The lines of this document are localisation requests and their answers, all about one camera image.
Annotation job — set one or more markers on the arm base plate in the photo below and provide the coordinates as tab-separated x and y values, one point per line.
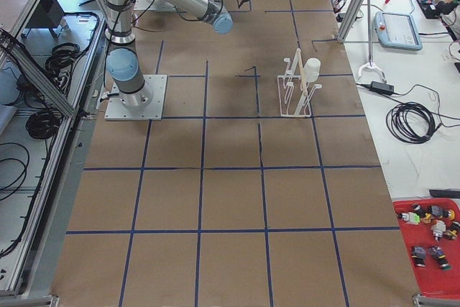
153	5
148	103

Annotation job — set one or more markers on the red plastic parts tray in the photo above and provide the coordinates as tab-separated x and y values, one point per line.
430	229

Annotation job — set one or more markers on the blue teach pendant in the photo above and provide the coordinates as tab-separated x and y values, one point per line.
398	31

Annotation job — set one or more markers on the white plastic cup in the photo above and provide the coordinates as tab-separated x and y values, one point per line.
312	69

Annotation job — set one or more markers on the black power adapter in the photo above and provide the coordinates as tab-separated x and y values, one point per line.
381	88

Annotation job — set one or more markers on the white wire cup rack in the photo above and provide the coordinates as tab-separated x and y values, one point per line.
295	94

